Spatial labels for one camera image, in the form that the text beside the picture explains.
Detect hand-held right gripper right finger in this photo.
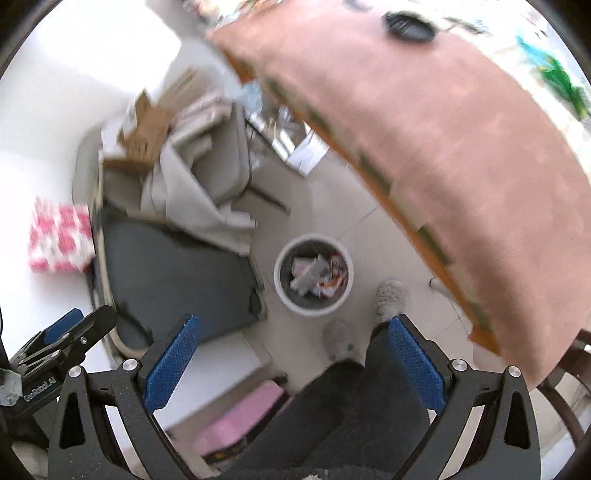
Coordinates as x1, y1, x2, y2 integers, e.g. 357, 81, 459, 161
388, 314, 541, 480

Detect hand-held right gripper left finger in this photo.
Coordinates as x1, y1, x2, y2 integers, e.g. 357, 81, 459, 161
48, 314, 201, 480

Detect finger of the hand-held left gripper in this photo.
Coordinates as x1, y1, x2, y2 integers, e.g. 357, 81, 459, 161
9, 308, 85, 366
28, 305, 119, 376

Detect red snack packet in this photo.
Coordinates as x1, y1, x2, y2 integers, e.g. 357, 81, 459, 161
318, 254, 348, 296

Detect white round waste bin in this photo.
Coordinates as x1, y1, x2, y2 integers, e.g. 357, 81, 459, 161
273, 234, 355, 318

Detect long white box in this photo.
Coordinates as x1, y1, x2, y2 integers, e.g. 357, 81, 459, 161
291, 254, 331, 294

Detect grey fuzzy slipper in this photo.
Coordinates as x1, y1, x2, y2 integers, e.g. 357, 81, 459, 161
322, 319, 363, 363
373, 280, 409, 324

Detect dark grey padded chair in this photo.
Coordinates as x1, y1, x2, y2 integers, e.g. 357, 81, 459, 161
88, 203, 266, 356

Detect person's dark fleece pants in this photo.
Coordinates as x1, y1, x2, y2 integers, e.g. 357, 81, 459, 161
217, 323, 432, 480

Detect pink box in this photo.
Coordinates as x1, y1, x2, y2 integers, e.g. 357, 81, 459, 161
194, 383, 284, 457

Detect pink patterned package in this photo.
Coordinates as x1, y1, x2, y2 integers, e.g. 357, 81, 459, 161
28, 196, 95, 273

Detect white cloth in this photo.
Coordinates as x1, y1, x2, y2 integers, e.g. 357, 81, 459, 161
141, 138, 257, 254

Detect brown wooden chair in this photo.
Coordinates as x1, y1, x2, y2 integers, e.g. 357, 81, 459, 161
536, 330, 591, 448

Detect cardboard box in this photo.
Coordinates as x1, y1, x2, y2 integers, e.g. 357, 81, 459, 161
104, 69, 208, 174

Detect pink tablecloth table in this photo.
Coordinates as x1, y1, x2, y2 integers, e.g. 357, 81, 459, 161
205, 0, 591, 392

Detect grey folding chair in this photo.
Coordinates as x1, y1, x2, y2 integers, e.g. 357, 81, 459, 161
180, 104, 291, 213

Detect white papers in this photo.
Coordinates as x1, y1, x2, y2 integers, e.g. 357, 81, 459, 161
286, 134, 326, 176

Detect blue green snack bag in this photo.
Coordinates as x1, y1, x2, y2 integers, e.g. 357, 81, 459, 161
515, 34, 589, 116

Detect black round lid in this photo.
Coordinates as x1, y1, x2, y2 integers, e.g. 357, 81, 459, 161
382, 11, 437, 44

